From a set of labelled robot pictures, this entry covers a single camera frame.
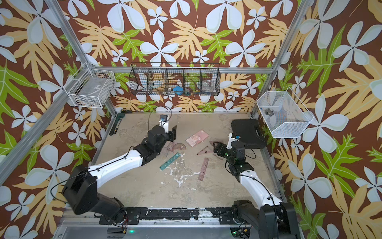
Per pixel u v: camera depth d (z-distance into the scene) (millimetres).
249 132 1041
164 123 676
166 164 932
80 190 423
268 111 848
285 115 819
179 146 1012
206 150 987
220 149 750
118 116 1182
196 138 1037
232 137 762
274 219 401
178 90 953
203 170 908
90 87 865
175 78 978
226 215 741
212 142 1039
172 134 722
